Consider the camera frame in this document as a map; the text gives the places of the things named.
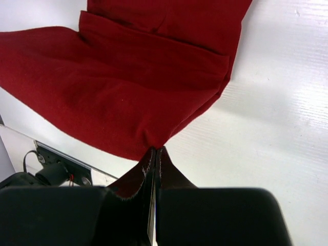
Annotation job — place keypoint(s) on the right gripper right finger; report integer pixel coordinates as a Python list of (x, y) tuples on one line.
[(167, 176)]

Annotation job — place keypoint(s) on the red t shirt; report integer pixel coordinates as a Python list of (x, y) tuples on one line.
[(134, 74)]

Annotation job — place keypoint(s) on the metal rail at front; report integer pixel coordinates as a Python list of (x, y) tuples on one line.
[(84, 174)]

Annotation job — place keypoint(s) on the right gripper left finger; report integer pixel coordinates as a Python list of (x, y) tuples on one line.
[(130, 183)]

